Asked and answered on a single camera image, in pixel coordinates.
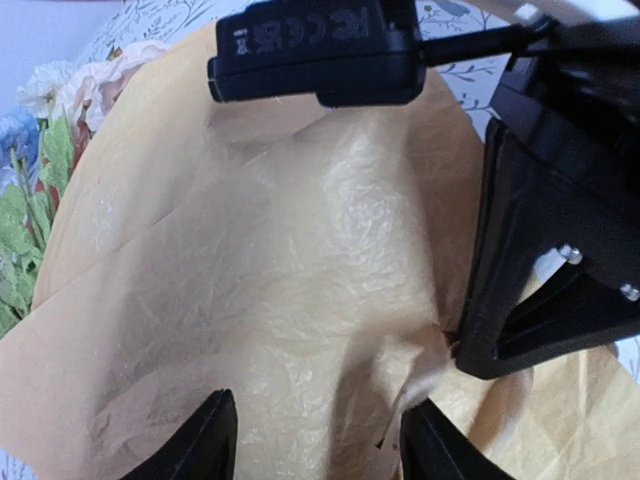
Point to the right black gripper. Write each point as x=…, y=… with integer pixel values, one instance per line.
x=570, y=95

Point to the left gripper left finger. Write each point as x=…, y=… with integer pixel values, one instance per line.
x=203, y=448

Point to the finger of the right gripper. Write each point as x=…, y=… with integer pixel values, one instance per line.
x=549, y=265

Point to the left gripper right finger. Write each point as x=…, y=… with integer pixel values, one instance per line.
x=432, y=448

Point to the yellow wrapping paper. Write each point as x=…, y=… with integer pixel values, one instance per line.
x=307, y=260

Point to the blue fake flower stem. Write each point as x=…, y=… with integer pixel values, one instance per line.
x=19, y=133

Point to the pink rose fake stem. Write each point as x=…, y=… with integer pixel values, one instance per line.
x=93, y=90

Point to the tan raffia ribbon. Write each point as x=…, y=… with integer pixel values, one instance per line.
x=420, y=385

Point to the orange wrapping paper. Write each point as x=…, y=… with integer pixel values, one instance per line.
x=61, y=146

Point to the cream rose fake stem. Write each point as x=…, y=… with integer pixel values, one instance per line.
x=52, y=91

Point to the green leafy fake stem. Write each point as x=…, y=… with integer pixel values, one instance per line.
x=22, y=245

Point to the floral patterned tablecloth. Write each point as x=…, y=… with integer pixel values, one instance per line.
x=473, y=74

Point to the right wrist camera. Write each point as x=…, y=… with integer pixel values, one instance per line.
x=346, y=53

